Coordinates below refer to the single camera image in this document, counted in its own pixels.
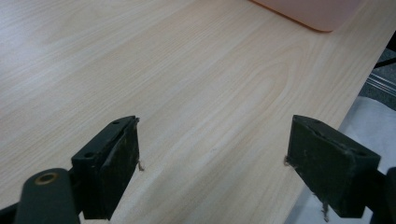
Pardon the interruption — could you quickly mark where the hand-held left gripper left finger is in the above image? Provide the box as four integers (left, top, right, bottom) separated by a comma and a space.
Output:
70, 115, 141, 221

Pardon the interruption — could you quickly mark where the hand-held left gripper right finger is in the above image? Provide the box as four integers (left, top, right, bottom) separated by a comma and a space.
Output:
285, 114, 382, 218

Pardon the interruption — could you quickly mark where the pink plastic tray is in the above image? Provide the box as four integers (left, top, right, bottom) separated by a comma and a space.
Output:
248, 0, 363, 33

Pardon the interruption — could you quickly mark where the metal stand rail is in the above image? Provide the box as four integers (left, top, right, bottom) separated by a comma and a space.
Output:
365, 73, 396, 97

